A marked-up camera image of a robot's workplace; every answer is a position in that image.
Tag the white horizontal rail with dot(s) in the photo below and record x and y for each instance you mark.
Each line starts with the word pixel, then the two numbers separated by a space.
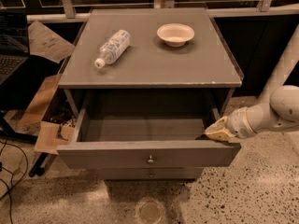
pixel 292 9

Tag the grey drawer cabinet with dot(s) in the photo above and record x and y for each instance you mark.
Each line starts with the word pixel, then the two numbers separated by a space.
pixel 204 63

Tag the crumpled brown paper sheet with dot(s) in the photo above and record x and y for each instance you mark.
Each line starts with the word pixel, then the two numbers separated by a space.
pixel 45 43

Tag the black laptop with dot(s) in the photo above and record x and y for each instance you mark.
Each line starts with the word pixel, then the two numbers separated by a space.
pixel 14 42

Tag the open cardboard box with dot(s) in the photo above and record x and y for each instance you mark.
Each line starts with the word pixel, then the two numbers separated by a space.
pixel 46 104

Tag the white paper bowl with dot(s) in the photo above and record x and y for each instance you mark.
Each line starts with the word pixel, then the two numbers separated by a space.
pixel 175 35

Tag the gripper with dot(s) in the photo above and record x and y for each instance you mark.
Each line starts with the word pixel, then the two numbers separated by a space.
pixel 237 123

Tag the grey top drawer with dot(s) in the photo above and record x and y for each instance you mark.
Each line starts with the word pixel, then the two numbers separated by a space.
pixel 145 129

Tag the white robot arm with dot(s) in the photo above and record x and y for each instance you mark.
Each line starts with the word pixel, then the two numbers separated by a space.
pixel 278 104

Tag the grey drawer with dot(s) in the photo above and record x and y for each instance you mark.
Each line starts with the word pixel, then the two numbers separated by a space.
pixel 145 129
pixel 149 173

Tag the black stand leg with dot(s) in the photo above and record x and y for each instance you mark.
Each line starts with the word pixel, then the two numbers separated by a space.
pixel 6 131

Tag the grey bottom drawer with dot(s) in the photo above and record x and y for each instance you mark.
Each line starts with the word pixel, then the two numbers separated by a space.
pixel 149 173

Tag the clear plastic water bottle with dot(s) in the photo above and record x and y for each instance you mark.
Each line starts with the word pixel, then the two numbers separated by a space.
pixel 111 51

